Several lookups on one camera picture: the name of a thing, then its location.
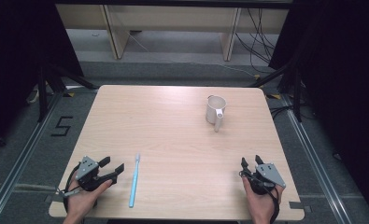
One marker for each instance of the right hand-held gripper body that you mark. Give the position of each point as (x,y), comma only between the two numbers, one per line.
(267,175)

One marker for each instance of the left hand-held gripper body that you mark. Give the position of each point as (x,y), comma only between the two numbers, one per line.
(86,169)

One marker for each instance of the light blue toothbrush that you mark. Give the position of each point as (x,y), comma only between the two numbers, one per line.
(134,182)

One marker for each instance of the person's right hand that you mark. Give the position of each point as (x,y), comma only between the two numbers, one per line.
(260,205)

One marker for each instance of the person's left hand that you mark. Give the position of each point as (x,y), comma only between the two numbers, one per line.
(82,202)

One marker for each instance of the grey tape strip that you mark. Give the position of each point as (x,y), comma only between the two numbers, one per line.
(296,205)

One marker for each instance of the black metal stand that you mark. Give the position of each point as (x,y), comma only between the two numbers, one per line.
(43,93)
(296,93)

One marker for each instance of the black curtain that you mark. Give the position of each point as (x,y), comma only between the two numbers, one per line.
(17,62)
(341,77)

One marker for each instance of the beige wooden desk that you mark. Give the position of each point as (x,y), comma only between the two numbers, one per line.
(173,17)

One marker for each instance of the metal floor rail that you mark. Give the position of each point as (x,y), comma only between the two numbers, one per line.
(316,161)
(20,161)

